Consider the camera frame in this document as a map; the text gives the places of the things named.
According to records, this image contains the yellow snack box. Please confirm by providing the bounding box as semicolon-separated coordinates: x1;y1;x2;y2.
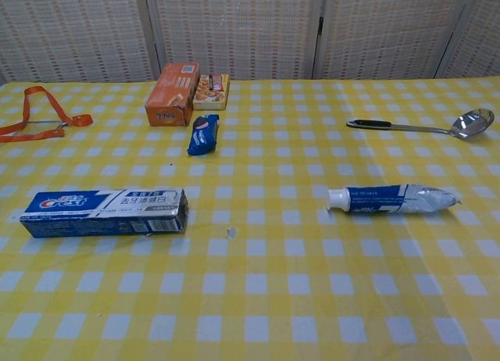
192;73;230;111

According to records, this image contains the steel ladle with black handle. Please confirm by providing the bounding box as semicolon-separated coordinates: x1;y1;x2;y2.
346;108;496;142

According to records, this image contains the blue white Crest toothpaste tube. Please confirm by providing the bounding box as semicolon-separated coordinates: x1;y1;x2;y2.
326;183;463;216

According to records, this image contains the yellow white checked tablecloth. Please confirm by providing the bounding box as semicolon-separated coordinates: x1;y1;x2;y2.
0;77;500;361

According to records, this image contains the blue white Crest toothpaste box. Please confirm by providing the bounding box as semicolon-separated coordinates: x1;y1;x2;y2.
11;187;191;240

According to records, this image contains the orange cardboard box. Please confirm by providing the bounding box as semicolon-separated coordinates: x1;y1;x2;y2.
145;62;202;128

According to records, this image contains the blue cookie packet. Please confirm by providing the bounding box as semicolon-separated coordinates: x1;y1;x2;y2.
187;113;221;157

